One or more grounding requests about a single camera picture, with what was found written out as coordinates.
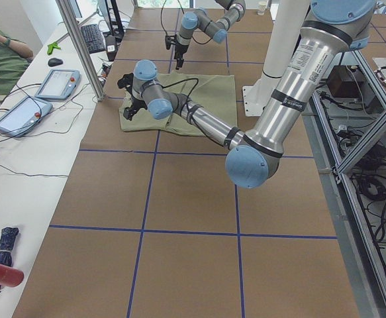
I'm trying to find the black computer mouse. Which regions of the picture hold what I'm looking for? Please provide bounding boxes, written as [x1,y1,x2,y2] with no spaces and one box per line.
[48,58,64,67]

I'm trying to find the olive green long-sleeve shirt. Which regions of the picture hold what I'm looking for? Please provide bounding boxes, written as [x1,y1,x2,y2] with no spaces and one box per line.
[119,72,238,138]

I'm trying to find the green plastic tool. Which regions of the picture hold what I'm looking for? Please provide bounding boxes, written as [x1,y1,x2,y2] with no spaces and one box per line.
[47,42,61,56]

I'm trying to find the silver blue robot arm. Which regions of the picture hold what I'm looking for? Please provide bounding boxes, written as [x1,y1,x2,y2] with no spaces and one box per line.
[117,1,376,188]
[165,1,246,70]

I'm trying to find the white paper cup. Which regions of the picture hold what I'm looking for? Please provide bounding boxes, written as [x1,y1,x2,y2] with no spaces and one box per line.
[257,1,268,15]

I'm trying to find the blue teach pendant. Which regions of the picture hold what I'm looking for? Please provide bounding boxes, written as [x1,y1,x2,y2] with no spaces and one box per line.
[35,69,80,101]
[0,96,52,137]

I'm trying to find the aluminium frame post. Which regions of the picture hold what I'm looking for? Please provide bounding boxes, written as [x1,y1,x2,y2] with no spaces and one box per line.
[56,0,105,102]

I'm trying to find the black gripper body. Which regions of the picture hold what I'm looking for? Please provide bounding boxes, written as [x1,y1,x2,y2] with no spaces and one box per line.
[174,42,189,62]
[126,73,146,109]

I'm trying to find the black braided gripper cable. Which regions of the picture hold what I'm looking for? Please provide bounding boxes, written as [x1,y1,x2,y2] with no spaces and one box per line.
[161,78,213,136]
[160,0,220,46]

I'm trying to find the far blue teach pendant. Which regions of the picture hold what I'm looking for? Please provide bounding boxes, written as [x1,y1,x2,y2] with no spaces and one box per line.
[35,69,80,101]

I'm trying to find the black keyboard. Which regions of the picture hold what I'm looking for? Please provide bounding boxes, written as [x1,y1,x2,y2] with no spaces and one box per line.
[80,24,106,54]

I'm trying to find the near blue teach pendant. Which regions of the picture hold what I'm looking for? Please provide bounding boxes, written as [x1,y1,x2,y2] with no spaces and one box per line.
[0,96,52,137]

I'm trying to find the white central pedestal column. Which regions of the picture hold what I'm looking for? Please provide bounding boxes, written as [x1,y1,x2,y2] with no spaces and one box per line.
[242,0,310,117]

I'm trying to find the folded dark blue umbrella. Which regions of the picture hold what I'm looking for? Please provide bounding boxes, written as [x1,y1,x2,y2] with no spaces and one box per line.
[0,227,19,289]

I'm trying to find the red cylindrical bottle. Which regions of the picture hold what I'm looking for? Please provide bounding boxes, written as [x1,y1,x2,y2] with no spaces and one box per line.
[0,264,24,288]

